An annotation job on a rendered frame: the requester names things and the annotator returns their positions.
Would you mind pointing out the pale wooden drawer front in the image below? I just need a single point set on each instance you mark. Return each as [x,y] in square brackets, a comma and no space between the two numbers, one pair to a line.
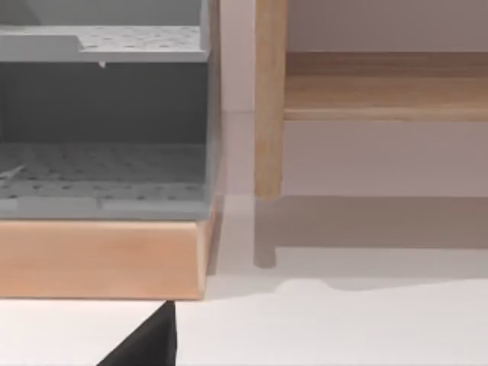
[95,259]

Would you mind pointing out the grey pierced drawer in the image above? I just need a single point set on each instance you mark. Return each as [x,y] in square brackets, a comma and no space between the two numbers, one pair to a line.
[103,126]

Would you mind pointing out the wooden open shelf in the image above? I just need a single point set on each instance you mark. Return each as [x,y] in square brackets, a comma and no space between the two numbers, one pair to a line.
[381,93]

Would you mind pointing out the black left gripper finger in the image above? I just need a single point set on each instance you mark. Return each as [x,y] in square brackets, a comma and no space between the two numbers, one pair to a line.
[154,339]

